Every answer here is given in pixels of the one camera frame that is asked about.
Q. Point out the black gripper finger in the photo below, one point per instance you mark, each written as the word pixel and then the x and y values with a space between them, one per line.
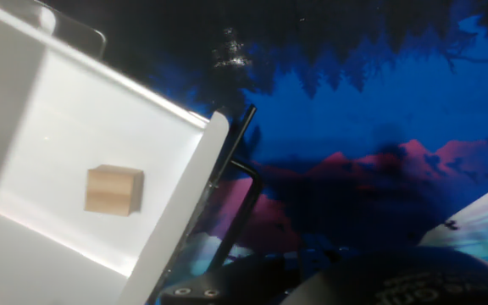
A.
pixel 235 284

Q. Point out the small wooden cube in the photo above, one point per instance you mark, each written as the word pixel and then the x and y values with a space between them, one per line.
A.
pixel 112 190

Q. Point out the blue landscape print mat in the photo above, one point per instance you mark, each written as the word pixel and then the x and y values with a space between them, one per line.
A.
pixel 375 106

